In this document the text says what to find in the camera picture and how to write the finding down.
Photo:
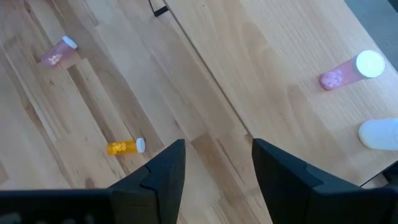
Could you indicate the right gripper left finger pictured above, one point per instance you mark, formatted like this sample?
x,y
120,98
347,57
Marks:
x,y
155,193

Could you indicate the pink pill bottle white cap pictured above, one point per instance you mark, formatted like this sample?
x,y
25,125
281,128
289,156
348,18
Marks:
x,y
57,53
342,74

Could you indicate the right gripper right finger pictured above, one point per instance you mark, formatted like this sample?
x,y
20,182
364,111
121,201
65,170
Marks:
x,y
295,193

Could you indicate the white plastic pill bottle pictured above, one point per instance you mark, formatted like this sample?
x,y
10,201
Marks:
x,y
379,133

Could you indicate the orange pill bottle white cap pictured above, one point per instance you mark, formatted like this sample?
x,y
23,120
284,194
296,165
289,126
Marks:
x,y
122,147

